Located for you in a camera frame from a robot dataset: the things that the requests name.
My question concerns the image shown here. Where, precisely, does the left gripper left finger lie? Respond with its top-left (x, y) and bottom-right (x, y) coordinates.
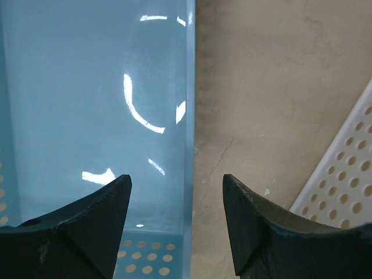
top-left (1, 175), bottom-right (132, 278)

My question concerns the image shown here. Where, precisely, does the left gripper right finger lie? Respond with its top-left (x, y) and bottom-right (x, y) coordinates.
top-left (223, 174), bottom-right (371, 278)

